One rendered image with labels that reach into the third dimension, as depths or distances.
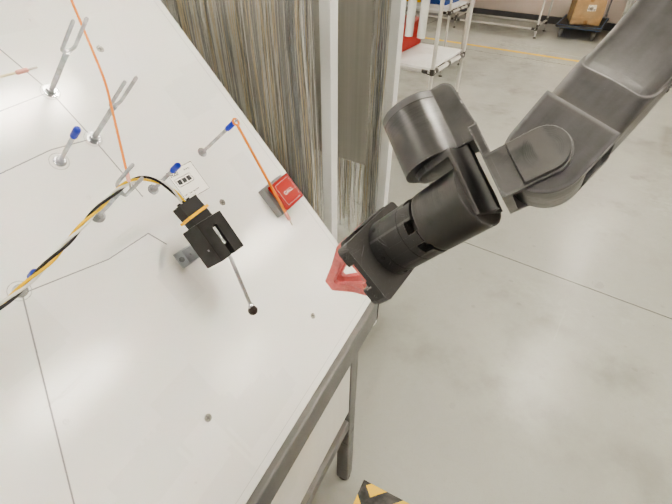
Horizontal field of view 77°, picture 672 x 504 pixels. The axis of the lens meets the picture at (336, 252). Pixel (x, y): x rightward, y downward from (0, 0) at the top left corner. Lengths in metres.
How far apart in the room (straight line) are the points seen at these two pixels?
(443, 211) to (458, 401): 1.49
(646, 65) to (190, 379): 0.57
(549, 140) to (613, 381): 1.82
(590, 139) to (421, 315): 1.74
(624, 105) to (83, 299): 0.56
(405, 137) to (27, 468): 0.49
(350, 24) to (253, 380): 1.07
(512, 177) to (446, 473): 1.41
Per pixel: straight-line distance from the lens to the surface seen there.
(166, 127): 0.71
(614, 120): 0.35
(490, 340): 2.02
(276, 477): 0.70
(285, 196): 0.73
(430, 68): 3.09
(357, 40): 1.40
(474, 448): 1.72
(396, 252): 0.38
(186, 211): 0.57
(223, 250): 0.56
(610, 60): 0.37
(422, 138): 0.36
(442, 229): 0.35
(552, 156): 0.32
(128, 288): 0.60
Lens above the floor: 1.49
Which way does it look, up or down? 40 degrees down
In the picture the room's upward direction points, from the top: straight up
